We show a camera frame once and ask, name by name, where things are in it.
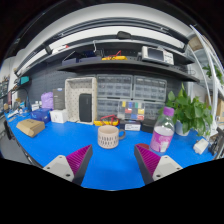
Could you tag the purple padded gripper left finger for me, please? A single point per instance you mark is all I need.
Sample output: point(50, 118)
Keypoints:
point(73, 166)

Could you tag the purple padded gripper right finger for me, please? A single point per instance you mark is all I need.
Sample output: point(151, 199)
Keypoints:
point(152, 166)

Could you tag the clear bottle purple cap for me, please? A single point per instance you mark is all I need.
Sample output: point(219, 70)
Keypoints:
point(163, 131)

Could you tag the beige patterned ceramic mug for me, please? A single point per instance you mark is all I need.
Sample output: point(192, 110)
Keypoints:
point(109, 136)

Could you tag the black white labelled box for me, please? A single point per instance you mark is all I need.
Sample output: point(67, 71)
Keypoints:
point(130, 125)

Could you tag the small white box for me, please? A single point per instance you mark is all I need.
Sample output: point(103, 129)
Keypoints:
point(59, 116)

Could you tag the white power adapter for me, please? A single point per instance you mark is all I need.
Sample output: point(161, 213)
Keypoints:
point(200, 146)

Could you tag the brown cardboard box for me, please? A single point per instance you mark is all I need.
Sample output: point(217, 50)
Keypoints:
point(31, 127)

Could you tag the yellow red multimeter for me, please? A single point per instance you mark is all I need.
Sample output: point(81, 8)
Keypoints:
point(107, 120)

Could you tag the clear box colourful parts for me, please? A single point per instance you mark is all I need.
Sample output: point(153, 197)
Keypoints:
point(131, 110)

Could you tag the blue box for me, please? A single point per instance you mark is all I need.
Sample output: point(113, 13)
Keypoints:
point(41, 114)

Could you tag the green potted plant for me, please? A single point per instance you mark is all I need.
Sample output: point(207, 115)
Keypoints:
point(191, 113)

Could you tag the black rectangular speaker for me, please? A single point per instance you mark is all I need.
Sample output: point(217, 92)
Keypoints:
point(85, 107)

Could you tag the dark grey box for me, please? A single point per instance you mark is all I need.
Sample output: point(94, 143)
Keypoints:
point(59, 98)

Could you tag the purple plastic bag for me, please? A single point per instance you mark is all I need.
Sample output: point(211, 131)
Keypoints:
point(47, 100)

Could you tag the grey drawer cabinet right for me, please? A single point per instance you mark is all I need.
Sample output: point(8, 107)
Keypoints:
point(148, 88)

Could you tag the grey drawer cabinet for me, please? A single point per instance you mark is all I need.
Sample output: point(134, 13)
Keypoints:
point(148, 88)
point(114, 86)

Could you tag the white perforated tray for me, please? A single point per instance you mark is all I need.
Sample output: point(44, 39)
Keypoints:
point(74, 87)

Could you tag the grey drawer cabinet left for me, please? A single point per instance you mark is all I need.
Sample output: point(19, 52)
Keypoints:
point(114, 86)

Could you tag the dark metal shelf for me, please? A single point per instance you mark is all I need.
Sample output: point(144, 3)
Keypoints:
point(128, 67)

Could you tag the white oscilloscope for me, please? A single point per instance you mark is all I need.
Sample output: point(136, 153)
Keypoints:
point(157, 55)

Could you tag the yellow tool on shelf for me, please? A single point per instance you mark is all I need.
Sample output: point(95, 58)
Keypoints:
point(117, 56)

